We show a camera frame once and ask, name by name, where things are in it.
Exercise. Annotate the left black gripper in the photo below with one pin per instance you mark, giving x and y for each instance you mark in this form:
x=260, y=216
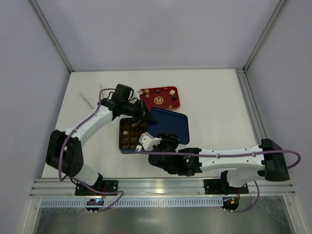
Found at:
x=141, y=111

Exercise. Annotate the red rectangular tray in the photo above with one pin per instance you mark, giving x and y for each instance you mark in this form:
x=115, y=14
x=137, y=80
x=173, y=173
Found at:
x=160, y=98

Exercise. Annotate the slotted cable duct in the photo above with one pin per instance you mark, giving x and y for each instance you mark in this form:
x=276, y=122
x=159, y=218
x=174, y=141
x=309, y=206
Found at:
x=127, y=202

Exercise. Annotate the blue box lid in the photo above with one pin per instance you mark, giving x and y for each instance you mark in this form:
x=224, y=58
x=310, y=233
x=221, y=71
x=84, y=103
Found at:
x=170, y=121

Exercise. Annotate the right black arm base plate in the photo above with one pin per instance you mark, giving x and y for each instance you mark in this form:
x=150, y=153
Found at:
x=214, y=186

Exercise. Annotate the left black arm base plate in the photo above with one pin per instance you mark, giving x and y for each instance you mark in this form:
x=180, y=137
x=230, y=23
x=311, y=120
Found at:
x=107, y=187

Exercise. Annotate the right frame post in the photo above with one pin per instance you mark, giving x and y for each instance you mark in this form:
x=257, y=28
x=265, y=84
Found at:
x=275, y=15

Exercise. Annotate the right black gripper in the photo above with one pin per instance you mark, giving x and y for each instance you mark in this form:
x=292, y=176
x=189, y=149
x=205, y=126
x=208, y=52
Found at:
x=165, y=140

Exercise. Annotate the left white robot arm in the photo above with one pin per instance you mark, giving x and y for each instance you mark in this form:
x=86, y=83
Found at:
x=64, y=151

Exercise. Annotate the aluminium rail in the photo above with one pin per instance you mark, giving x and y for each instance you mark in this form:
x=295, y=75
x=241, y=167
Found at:
x=188, y=186

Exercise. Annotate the blue chocolate box with insert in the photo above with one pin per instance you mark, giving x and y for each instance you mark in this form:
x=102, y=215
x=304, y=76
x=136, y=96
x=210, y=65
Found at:
x=128, y=143

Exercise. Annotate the left frame post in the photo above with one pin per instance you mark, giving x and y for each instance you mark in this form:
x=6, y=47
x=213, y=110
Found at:
x=39, y=13

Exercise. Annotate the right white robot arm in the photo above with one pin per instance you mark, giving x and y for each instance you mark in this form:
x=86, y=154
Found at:
x=239, y=167

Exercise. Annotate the frame post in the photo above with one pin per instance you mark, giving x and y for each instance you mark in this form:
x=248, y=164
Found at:
x=275, y=15
x=39, y=13

